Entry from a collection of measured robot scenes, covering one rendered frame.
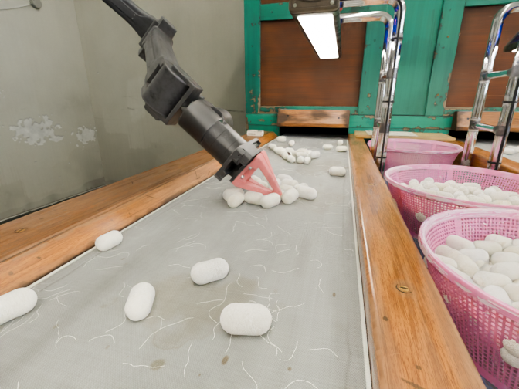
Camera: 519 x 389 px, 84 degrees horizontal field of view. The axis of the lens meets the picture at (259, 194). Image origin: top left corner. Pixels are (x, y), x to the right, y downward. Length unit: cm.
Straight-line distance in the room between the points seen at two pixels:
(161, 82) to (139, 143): 227
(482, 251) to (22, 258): 49
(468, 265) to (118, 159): 281
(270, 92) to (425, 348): 124
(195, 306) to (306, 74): 118
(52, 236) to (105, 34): 260
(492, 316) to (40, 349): 33
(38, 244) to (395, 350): 34
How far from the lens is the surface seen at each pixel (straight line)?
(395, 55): 76
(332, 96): 133
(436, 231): 42
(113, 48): 286
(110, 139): 298
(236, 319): 23
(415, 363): 21
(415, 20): 137
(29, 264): 37
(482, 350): 33
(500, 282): 37
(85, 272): 35
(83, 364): 25
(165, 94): 50
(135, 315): 26
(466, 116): 135
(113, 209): 45
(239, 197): 47
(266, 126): 136
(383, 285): 26
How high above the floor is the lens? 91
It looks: 18 degrees down
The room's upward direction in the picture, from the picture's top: straight up
